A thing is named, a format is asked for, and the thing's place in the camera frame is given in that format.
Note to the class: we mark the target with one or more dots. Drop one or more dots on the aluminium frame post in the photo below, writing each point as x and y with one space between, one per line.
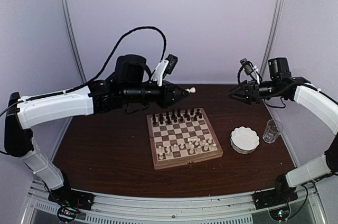
72 40
278 8

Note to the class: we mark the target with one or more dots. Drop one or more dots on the right round controller board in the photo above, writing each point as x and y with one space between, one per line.
280 214

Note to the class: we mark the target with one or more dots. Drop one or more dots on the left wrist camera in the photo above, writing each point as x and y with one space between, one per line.
165 66

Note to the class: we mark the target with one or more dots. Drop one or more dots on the left aluminium frame post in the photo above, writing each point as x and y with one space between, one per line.
72 40

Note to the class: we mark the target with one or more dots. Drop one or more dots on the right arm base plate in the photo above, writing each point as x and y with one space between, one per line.
270 198

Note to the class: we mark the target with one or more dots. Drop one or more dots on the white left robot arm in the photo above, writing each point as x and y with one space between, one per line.
131 82

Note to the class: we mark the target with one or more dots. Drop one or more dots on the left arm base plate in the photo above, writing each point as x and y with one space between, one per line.
76 199

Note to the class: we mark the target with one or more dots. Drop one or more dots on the left round controller board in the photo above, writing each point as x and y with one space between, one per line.
66 214

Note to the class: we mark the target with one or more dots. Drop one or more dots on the right aluminium frame post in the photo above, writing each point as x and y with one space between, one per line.
278 8

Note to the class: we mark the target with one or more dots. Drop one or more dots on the aluminium front rail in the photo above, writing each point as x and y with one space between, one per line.
234 208

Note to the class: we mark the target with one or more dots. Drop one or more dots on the round controller board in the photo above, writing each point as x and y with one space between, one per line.
280 214
66 214

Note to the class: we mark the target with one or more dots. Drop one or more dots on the white scalloped ceramic bowl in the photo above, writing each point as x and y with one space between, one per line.
244 140

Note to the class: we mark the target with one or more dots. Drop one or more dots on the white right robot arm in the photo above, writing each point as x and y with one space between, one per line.
302 92

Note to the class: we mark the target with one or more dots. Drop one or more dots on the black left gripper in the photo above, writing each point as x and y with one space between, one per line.
168 99

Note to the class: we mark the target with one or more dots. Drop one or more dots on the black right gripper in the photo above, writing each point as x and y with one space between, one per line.
252 92

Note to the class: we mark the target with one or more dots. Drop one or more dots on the black chess pieces rows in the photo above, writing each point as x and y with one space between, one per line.
189 117

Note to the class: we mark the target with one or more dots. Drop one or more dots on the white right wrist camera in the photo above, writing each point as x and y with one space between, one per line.
251 70

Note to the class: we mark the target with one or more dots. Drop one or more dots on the clear drinking glass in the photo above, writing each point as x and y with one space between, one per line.
272 131

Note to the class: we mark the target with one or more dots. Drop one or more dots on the white queen chess piece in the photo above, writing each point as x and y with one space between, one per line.
193 139

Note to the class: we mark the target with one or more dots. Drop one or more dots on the white knight chess piece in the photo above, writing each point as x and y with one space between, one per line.
168 153

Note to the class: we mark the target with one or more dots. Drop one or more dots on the wooden chess board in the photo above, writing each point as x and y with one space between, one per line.
168 135

